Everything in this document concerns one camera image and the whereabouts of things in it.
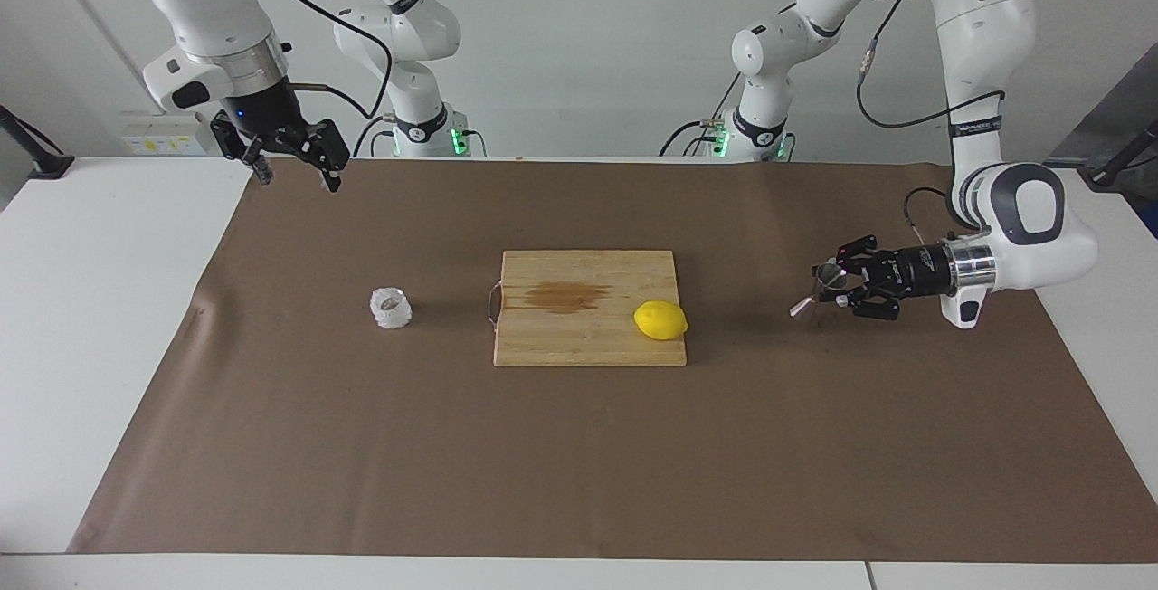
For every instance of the white wall outlet box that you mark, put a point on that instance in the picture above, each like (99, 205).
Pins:
(163, 136)

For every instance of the wooden cutting board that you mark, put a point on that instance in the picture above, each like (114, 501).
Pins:
(579, 337)

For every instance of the yellow lemon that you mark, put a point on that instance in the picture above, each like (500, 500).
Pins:
(660, 320)

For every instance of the dark grey panel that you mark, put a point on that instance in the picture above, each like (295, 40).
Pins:
(1113, 110)

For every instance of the black stand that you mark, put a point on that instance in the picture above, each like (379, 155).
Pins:
(1117, 165)
(41, 160)

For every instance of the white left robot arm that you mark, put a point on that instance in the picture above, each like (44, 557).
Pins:
(986, 11)

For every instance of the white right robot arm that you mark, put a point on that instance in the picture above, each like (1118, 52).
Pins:
(217, 2)

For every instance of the clear textured glass cup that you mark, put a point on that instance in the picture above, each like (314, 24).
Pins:
(391, 309)

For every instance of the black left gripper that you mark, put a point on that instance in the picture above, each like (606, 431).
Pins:
(914, 271)

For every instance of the brown paper table mat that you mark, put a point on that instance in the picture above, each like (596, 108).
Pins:
(579, 445)

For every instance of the steel double jigger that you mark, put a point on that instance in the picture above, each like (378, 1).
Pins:
(830, 277)

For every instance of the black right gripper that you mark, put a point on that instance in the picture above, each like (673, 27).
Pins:
(267, 115)

